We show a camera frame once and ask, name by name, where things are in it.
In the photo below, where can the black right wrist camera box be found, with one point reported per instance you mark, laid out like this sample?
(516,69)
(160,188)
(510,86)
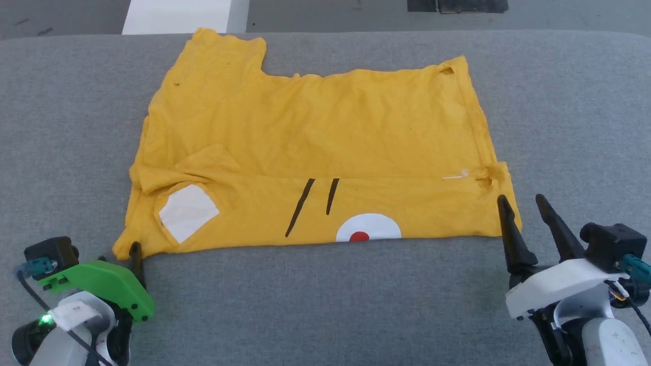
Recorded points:
(613,244)

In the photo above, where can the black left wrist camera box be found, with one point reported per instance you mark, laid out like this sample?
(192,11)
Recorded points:
(51,249)

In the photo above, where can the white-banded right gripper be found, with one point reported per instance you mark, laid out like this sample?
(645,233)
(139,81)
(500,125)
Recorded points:
(549,284)

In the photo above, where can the grey fabric table cover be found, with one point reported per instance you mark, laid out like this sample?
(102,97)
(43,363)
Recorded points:
(325,305)

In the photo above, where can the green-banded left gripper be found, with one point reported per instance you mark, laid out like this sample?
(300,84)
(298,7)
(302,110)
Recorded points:
(101,282)

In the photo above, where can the yellow cartoon print garment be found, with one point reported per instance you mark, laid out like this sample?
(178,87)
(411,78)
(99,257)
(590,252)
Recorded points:
(315,132)

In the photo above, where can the white rectangular pillar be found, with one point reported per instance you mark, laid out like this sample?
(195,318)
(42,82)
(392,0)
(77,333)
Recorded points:
(178,15)

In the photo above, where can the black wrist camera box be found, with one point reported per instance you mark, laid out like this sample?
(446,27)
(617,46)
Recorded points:
(51,249)
(613,244)

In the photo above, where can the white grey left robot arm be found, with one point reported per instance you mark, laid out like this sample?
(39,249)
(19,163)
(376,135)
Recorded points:
(61,335)

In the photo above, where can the teal camera connector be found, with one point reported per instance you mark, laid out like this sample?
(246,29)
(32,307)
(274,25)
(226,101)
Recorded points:
(38,266)
(638,268)

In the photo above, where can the teal right camera connector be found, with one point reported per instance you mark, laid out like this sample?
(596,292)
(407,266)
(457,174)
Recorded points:
(638,268)

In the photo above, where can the teal left camera connector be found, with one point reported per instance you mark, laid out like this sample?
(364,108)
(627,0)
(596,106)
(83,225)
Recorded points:
(38,266)

